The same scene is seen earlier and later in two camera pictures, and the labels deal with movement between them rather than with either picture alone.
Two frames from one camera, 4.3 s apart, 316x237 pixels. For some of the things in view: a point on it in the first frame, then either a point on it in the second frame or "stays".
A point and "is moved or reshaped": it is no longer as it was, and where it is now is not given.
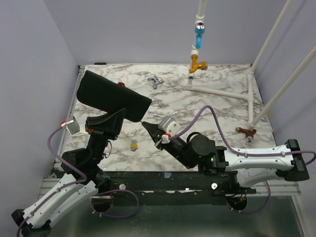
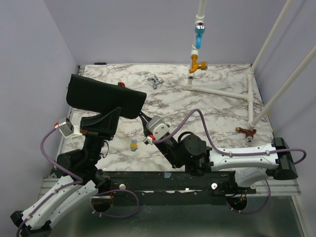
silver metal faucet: x=156 y=81 stays
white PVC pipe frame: x=253 y=123 stays
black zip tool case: x=108 y=96 is moved or reshaped
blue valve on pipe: x=199 y=30 stays
